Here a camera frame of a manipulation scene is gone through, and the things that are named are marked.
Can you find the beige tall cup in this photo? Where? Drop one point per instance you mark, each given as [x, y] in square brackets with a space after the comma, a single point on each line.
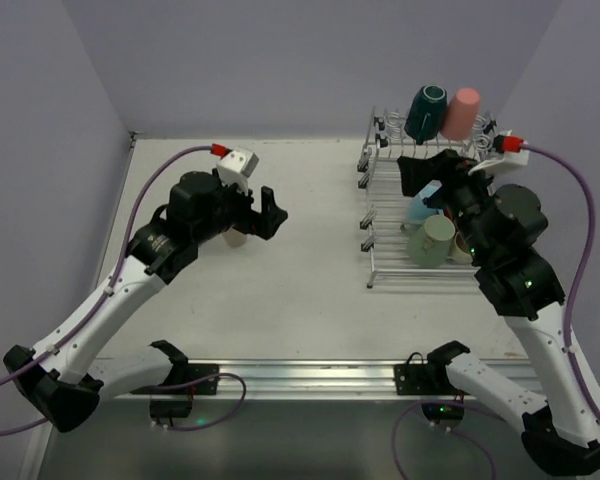
[234, 239]

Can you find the metal dish rack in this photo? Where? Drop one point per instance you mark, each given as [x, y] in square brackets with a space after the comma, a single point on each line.
[385, 217]

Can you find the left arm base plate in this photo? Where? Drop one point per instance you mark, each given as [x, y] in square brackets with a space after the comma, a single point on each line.
[200, 382]

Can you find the pink cup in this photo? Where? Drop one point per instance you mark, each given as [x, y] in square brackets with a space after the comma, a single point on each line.
[460, 115]

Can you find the light green mug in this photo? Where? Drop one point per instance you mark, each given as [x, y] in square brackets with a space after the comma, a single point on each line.
[428, 243]

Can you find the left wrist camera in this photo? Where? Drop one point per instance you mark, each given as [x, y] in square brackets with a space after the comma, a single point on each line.
[236, 167]

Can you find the light blue mug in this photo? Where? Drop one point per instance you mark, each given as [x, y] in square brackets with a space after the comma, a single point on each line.
[417, 211]

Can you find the cream small cup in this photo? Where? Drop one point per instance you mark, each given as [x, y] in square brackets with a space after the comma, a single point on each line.
[459, 252]

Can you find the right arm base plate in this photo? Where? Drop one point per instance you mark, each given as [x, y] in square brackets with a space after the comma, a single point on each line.
[418, 377]

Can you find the dark green mug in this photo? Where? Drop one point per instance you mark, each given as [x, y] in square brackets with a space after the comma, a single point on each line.
[426, 114]

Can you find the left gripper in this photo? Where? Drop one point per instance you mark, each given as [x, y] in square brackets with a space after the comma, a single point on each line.
[250, 212]

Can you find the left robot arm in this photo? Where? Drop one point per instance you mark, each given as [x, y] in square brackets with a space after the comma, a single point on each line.
[53, 375]

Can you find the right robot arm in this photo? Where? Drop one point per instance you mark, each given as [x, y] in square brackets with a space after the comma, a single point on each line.
[559, 427]

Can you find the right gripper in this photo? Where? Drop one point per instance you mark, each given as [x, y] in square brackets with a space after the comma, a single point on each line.
[443, 179]

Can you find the aluminium mounting rail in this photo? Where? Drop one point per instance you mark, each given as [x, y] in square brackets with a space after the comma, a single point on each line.
[273, 379]

